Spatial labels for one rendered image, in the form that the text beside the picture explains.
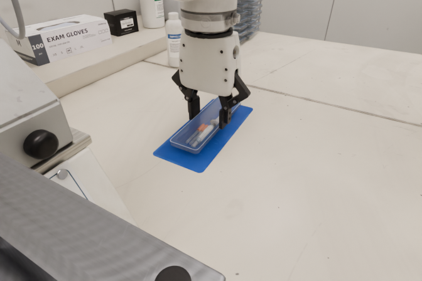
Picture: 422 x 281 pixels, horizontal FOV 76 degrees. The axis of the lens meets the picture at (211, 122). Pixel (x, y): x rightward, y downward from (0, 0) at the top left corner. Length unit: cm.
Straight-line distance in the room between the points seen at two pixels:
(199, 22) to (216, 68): 7
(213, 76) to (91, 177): 27
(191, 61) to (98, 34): 48
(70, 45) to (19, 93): 65
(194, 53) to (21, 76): 28
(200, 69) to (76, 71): 38
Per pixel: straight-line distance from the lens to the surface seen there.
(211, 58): 42
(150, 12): 104
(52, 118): 20
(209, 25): 40
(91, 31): 87
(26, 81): 20
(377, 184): 48
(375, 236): 41
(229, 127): 53
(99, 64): 77
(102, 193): 23
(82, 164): 22
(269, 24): 263
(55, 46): 82
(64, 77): 72
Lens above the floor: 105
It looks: 33 degrees down
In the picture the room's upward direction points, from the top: straight up
